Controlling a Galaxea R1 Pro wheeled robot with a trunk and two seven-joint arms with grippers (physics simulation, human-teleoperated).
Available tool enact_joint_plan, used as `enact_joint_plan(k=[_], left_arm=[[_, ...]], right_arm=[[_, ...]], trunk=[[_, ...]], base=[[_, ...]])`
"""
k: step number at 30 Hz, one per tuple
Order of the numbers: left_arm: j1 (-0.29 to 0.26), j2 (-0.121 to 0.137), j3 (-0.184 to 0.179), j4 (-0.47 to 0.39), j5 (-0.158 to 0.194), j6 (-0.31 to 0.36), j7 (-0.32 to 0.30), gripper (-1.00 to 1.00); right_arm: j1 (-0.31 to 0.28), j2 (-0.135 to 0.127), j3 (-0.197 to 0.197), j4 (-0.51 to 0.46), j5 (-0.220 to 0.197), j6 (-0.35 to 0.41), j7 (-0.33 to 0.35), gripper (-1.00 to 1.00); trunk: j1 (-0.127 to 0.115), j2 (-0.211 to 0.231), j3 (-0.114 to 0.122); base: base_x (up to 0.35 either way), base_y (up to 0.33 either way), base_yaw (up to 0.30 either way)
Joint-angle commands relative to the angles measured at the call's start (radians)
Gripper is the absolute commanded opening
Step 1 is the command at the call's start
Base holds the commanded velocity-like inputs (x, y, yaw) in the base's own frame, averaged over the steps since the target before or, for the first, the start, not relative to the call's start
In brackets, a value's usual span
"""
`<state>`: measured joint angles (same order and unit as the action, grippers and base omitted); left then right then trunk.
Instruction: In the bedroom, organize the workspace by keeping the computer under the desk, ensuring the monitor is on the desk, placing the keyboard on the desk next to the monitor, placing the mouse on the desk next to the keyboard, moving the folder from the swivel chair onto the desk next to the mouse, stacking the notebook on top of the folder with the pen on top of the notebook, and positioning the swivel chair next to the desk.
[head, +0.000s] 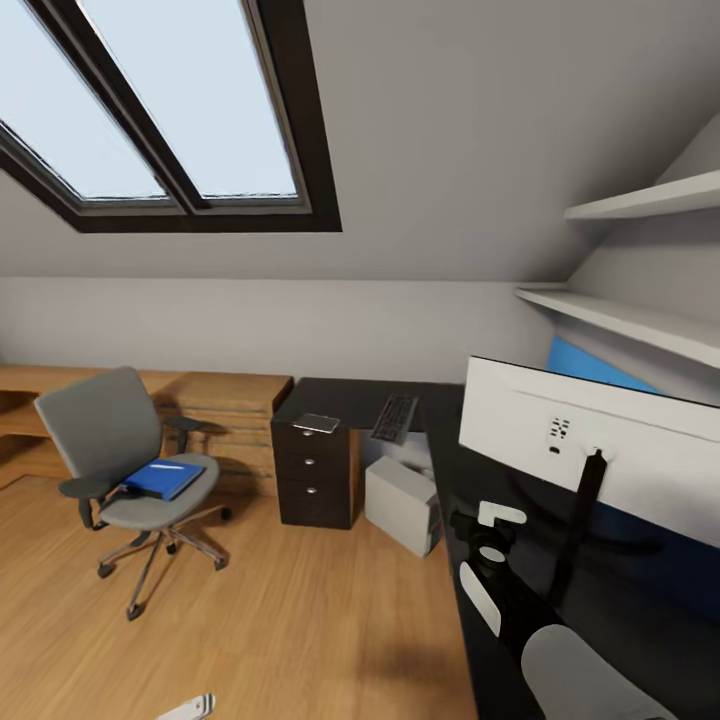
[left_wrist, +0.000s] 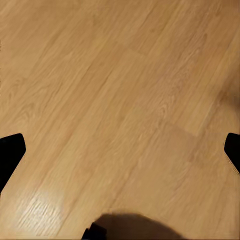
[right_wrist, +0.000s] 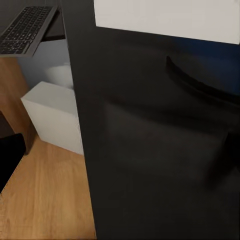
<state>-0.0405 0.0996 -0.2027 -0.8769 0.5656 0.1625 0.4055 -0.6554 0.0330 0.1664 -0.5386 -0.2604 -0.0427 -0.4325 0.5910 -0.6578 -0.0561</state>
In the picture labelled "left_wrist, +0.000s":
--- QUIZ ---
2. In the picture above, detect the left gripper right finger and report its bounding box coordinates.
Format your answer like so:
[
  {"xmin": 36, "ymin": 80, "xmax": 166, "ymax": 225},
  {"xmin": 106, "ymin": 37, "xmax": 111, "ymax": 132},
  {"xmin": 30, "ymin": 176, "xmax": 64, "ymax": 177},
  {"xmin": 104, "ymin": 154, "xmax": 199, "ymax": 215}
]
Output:
[{"xmin": 224, "ymin": 133, "xmax": 240, "ymax": 173}]

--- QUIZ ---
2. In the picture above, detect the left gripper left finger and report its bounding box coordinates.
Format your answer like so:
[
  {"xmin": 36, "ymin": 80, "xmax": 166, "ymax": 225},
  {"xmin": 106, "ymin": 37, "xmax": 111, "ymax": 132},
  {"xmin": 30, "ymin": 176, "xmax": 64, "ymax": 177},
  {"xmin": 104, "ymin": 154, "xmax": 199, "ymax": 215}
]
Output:
[{"xmin": 0, "ymin": 133, "xmax": 26, "ymax": 193}]

